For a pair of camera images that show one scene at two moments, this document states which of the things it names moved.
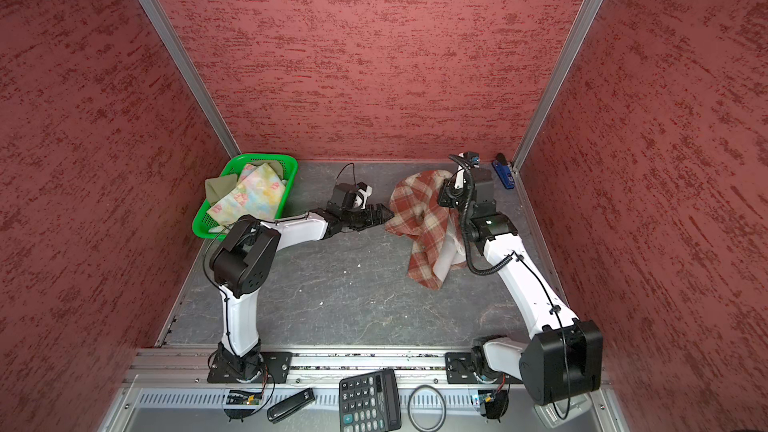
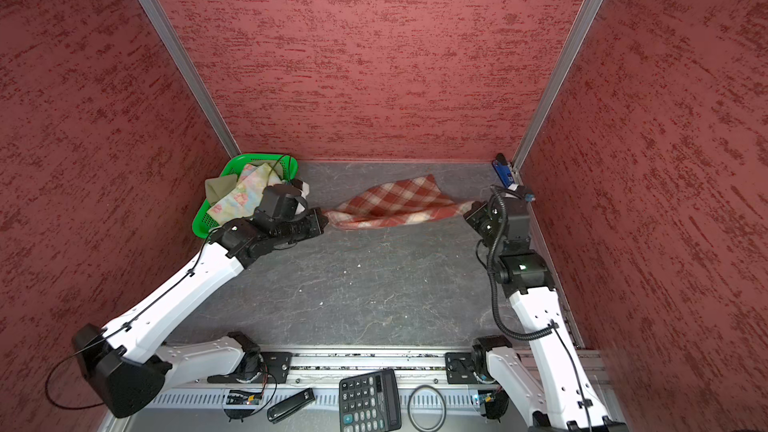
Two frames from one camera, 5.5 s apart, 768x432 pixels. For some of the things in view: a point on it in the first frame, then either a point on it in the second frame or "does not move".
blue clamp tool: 504,170 does not move
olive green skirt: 217,187 does not move
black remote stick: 291,405 does not move
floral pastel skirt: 259,192 does not move
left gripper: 377,219 -> 315,216
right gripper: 448,189 -> 478,210
